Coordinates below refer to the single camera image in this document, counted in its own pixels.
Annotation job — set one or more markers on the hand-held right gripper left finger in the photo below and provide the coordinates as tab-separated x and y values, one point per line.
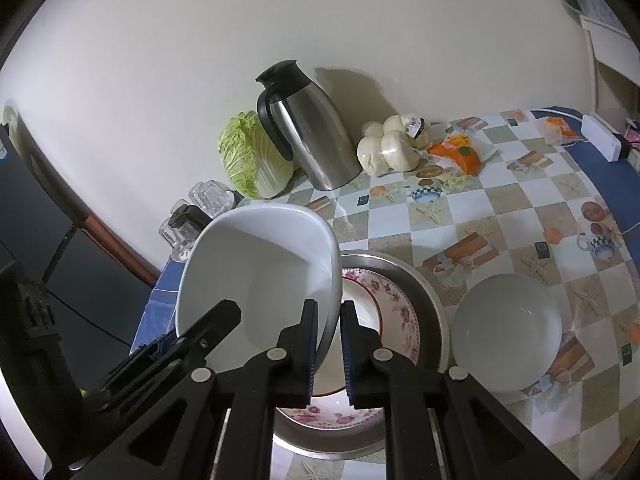
311	350

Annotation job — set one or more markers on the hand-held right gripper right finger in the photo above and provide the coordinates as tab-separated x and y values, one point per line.
350	355

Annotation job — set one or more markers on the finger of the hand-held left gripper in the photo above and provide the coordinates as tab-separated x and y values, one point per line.
160	347
220	317

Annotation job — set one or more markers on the large white bowl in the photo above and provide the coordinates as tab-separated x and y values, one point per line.
260	270

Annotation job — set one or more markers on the pink floral ceramic plate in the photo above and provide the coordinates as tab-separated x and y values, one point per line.
400	315

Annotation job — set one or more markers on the stainless steel plate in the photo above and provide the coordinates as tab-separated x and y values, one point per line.
430	300

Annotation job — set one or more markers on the small white floral bowl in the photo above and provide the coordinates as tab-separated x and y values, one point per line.
505	330

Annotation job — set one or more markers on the clear glass cup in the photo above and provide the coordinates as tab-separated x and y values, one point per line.
172	237
217	195

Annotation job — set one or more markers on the napa cabbage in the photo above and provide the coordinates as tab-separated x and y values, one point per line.
250	155

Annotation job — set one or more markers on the dark furniture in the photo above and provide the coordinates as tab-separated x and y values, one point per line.
30	195

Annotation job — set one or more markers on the stainless steel thermos jug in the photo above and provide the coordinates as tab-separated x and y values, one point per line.
310	130

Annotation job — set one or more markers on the bag of white steamed buns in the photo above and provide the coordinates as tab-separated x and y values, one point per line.
390	150

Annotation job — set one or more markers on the chequered printed tablecloth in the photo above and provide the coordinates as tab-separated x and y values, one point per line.
500	200

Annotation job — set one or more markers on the orange snack packet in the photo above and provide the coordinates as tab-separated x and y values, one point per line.
460	157

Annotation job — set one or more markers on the orange food in clear bag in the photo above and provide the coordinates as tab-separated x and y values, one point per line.
560	130

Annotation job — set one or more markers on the white power strip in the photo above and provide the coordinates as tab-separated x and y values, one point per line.
602	137

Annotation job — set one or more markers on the white paper sheet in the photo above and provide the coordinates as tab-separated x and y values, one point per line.
605	5

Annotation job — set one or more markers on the brown wooden rail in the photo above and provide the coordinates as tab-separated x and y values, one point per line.
115	245

